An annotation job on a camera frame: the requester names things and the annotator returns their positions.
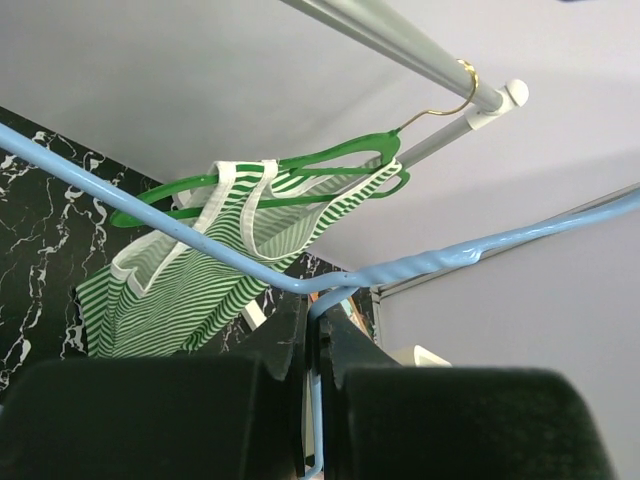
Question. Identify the black marble pattern mat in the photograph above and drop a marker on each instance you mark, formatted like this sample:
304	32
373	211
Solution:
53	236

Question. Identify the green striped tank top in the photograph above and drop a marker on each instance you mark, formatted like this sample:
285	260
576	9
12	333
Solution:
159	296

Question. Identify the white metal clothes rack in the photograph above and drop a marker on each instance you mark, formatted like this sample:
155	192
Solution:
380	28

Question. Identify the green plastic hanger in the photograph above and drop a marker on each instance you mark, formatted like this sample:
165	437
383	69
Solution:
386	144

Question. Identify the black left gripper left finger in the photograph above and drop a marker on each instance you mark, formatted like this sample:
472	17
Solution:
231	415

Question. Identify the light blue wire hanger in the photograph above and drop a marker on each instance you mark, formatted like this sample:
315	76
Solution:
333	287

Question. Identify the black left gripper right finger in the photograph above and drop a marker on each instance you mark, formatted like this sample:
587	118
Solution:
383	420

